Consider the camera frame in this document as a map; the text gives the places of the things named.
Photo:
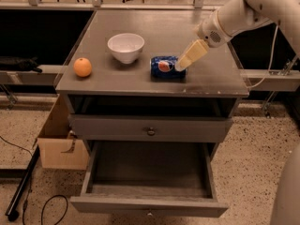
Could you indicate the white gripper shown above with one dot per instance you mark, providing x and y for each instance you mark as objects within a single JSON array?
[{"x": 210, "y": 31}]

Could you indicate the blue pepsi can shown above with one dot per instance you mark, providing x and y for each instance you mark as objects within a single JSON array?
[{"x": 163, "y": 67}]

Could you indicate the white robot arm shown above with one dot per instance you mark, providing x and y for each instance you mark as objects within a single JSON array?
[{"x": 226, "y": 22}]

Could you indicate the grey wooden drawer cabinet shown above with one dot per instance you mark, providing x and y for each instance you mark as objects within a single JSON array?
[{"x": 211, "y": 88}]

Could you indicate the grey upper drawer with knob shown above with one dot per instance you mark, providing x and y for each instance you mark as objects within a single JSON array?
[{"x": 150, "y": 128}]

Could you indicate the open grey middle drawer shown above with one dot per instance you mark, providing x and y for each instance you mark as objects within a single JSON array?
[{"x": 151, "y": 179}]

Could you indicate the white ceramic bowl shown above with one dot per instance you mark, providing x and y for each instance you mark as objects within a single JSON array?
[{"x": 126, "y": 47}]

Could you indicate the orange fruit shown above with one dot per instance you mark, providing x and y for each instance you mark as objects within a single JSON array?
[{"x": 82, "y": 67}]

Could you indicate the brown cardboard box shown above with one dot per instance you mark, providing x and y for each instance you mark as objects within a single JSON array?
[{"x": 58, "y": 145}]

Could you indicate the black bag on ledge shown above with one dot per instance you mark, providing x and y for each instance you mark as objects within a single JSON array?
[{"x": 9, "y": 63}]

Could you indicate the black bar on floor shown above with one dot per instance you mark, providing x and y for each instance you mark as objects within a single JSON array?
[{"x": 12, "y": 213}]

